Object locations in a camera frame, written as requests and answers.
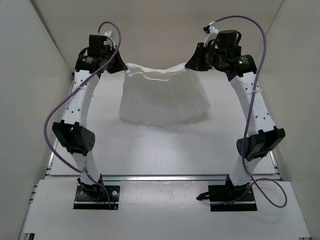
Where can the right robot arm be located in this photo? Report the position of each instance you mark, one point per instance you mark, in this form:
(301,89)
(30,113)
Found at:
(261,133)

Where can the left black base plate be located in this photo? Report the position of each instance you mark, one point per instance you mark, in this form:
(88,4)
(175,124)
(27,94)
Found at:
(96,199)

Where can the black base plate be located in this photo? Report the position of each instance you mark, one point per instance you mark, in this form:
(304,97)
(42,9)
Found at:
(223,200)
(96,199)

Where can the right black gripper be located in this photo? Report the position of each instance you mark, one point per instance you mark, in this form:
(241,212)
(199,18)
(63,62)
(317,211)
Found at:
(196,63)

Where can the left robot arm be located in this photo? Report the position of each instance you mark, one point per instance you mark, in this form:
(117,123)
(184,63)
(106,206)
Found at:
(72,132)

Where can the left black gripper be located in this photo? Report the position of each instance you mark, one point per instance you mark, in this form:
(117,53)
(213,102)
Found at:
(120,65)

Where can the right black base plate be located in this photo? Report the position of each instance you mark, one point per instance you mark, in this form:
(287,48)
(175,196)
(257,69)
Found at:
(223,200)

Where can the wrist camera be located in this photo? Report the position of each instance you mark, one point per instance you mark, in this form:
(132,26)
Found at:
(110,34)
(211,31)

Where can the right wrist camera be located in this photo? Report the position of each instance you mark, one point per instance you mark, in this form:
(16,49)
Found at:
(211,31)

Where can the white pleated skirt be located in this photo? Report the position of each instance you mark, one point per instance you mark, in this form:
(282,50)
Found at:
(160,97)

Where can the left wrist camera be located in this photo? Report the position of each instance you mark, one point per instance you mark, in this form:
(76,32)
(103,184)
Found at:
(110,34)

